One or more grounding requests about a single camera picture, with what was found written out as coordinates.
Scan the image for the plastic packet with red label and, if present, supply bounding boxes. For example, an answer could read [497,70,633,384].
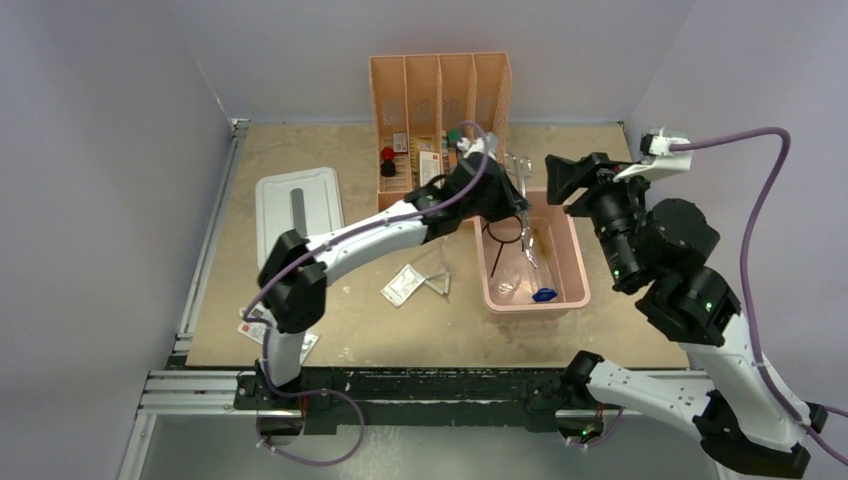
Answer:
[236,305,320,364]

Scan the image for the clay pipe triangle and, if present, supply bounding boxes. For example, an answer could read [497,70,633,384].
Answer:
[424,269,451,297]

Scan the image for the blue plastic clip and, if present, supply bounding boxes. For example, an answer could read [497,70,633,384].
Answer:
[531,287,558,303]

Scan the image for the red and black bottle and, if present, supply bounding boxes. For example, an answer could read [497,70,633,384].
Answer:
[379,147,397,178]

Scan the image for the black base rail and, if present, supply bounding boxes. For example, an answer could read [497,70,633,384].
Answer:
[234,366,618,436]

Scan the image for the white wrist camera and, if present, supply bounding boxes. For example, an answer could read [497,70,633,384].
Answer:
[456,132,499,160]
[613,127,693,182]

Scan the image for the metal crucible tongs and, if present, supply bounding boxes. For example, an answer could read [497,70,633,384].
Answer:
[503,152,541,270]

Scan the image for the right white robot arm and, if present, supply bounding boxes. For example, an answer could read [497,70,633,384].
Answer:
[545,153,827,479]

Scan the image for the orange plastic file organizer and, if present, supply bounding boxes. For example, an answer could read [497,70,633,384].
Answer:
[369,52,512,211]

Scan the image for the white foil sachet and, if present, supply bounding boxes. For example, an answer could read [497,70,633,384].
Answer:
[381,264,426,307]

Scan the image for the small clear glass beaker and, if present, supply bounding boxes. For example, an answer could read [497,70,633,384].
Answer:
[489,271,521,304]

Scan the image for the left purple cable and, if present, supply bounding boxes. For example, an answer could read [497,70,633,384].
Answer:
[241,120,492,399]

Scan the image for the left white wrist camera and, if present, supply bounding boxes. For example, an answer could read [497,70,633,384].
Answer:
[456,132,499,160]

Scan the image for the pink plastic bin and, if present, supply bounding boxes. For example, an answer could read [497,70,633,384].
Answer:
[473,188,591,315]

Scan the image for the white plastic bin lid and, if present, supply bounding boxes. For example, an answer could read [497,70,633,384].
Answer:
[255,167,344,266]

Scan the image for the aluminium frame rail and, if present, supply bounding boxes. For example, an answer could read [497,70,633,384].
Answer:
[137,370,257,416]

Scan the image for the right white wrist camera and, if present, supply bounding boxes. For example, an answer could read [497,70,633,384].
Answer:
[613,127,693,182]

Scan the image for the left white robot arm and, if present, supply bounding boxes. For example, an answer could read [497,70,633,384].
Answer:
[256,152,530,409]

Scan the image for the black wire ring stand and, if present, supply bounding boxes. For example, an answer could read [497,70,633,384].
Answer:
[481,215,524,278]

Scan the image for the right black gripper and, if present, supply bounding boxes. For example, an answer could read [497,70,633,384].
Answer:
[542,152,653,286]

